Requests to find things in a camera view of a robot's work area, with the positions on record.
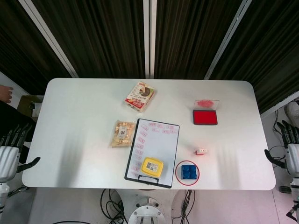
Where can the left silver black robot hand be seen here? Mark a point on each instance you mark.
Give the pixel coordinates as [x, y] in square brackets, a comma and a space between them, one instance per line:
[9, 161]

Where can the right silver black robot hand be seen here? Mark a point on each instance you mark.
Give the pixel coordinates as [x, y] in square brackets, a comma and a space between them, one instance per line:
[294, 158]

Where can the small white red stamp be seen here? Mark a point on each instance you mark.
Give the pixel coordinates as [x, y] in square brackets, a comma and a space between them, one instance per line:
[201, 151]

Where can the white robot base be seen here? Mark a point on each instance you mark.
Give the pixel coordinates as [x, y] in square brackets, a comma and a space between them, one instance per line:
[148, 211]

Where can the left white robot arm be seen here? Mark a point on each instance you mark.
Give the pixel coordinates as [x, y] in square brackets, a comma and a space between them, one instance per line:
[2, 193]

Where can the brown cardboard box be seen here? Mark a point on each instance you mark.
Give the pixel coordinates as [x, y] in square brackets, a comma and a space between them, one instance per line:
[24, 103]

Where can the red ink pad with lid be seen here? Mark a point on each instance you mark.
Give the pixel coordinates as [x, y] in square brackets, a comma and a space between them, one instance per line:
[205, 117]

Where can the blue building block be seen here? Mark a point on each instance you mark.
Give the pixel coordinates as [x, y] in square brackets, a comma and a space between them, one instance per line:
[189, 172]

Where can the dark pleated curtain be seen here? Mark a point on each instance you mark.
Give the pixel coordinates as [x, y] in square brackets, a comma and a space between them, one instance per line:
[98, 35]
[191, 35]
[271, 46]
[18, 46]

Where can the clear bag of biscuits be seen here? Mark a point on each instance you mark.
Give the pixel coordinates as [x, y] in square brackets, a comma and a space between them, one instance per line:
[122, 134]

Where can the clear dish with red rim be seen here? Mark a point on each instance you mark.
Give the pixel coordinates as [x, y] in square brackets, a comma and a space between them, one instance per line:
[178, 177]

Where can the black clipboard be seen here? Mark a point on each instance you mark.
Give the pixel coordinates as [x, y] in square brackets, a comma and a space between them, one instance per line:
[154, 182]

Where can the yellow box with QR label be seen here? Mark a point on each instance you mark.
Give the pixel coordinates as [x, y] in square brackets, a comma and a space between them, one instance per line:
[151, 166]

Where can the printed snack carton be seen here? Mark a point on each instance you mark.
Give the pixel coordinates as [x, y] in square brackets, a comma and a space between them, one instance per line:
[140, 95]

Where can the white partition frame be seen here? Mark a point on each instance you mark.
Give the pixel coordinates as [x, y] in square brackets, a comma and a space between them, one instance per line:
[149, 37]
[50, 39]
[227, 39]
[278, 106]

